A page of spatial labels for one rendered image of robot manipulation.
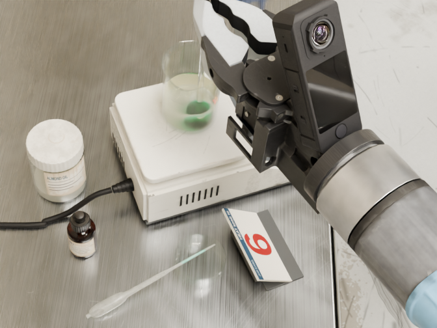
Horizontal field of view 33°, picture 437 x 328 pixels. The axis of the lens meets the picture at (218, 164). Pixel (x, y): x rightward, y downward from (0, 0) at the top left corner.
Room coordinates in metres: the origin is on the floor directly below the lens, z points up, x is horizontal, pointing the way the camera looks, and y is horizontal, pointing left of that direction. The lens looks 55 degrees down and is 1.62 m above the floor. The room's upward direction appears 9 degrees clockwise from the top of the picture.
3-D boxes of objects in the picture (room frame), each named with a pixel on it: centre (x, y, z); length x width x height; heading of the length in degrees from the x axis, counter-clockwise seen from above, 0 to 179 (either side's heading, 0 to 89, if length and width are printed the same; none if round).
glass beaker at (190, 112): (0.49, 0.04, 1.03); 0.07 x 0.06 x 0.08; 170
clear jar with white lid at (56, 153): (0.44, 0.17, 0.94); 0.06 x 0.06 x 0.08
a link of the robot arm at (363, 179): (0.32, -0.12, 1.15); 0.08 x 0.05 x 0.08; 131
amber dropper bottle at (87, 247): (0.36, 0.13, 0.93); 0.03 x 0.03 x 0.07
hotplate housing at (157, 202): (0.50, 0.02, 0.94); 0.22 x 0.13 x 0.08; 118
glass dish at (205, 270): (0.36, 0.00, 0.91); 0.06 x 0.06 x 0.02
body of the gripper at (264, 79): (0.38, -0.06, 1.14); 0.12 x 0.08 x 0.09; 41
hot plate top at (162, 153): (0.48, 0.05, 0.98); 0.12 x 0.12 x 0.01; 28
